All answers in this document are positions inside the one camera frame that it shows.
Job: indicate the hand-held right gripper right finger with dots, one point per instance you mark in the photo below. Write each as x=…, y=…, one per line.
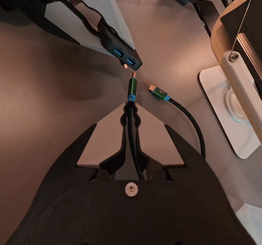
x=157, y=144

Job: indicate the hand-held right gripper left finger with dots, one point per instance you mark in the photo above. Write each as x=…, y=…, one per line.
x=104, y=144

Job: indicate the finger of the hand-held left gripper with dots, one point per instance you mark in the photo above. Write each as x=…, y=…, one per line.
x=65, y=19
x=102, y=3

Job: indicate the white monitor stand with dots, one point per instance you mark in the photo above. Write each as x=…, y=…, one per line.
x=221, y=105

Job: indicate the white box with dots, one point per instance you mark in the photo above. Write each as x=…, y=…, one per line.
x=251, y=224

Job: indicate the dark grey USB hub adapter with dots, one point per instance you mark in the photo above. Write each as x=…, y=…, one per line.
x=116, y=44

